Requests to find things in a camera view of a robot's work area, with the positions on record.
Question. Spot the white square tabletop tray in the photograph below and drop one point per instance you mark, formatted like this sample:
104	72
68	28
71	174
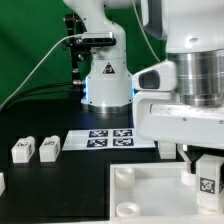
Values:
153	193

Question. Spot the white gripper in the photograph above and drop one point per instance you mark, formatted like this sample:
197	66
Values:
159	117

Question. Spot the black camera on stand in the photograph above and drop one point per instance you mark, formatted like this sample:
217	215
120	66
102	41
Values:
98	39

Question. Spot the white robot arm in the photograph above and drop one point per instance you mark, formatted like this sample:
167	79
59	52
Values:
178	101

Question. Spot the white block left edge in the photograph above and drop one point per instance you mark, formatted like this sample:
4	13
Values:
2	183

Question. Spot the marker sheet with tags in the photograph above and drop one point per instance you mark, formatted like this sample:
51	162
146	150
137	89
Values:
97	139

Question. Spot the black camera stand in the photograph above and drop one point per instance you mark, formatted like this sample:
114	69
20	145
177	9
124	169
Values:
78	53

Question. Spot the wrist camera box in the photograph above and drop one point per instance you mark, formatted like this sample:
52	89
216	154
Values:
161	77

